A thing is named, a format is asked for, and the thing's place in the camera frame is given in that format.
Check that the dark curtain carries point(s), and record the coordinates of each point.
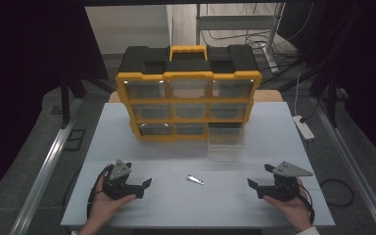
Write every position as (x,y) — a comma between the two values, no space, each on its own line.
(19,81)
(365,65)

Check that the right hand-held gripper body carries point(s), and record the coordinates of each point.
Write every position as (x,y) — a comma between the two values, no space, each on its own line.
(282,184)

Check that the black metal stand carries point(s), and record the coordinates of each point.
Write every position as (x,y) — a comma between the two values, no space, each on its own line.
(332,101)
(66,101)

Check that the set of closed clear drawers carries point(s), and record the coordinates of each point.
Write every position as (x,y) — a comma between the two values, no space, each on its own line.
(189,111)

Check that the white power strip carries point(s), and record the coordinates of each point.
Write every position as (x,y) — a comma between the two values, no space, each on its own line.
(303,127)

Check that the white metal desk frame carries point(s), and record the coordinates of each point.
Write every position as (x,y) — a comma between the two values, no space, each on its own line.
(235,22)

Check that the person's right hand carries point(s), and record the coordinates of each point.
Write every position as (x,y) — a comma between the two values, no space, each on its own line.
(290,209)

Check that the wooden board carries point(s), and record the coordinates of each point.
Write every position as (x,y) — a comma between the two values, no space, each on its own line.
(267,95)

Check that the white panel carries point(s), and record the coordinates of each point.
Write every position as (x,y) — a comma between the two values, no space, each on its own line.
(127,27)

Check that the small shiny metal piece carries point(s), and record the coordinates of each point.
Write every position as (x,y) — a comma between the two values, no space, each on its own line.
(195,179)

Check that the yellow black drawer organizer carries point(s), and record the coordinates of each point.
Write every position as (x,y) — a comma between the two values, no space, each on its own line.
(189,66)

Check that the person's left hand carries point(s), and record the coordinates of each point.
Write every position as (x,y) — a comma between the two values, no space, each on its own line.
(106,207)

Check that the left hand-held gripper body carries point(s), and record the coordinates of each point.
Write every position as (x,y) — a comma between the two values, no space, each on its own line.
(119,181)

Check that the aluminium floor rail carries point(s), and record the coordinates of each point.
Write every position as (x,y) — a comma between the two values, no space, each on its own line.
(355,169)
(42,169)

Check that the pulled-out clear plastic drawer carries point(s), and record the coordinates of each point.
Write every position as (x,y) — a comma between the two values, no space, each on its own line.
(225,138)

